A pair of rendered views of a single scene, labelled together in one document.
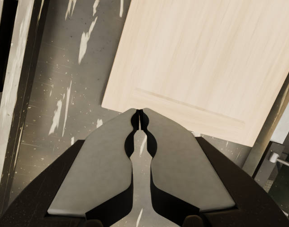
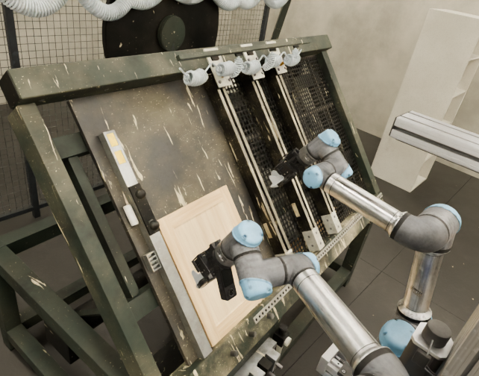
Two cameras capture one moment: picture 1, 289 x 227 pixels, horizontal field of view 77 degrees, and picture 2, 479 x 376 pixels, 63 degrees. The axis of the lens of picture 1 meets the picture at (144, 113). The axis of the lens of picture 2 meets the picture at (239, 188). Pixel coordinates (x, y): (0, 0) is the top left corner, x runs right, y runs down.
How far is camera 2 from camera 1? 1.64 m
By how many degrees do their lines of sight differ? 66
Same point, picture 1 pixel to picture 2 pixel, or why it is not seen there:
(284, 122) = (161, 246)
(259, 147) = not seen: hidden behind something
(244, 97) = (185, 239)
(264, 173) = (145, 210)
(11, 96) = (251, 170)
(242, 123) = (174, 227)
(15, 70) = (255, 178)
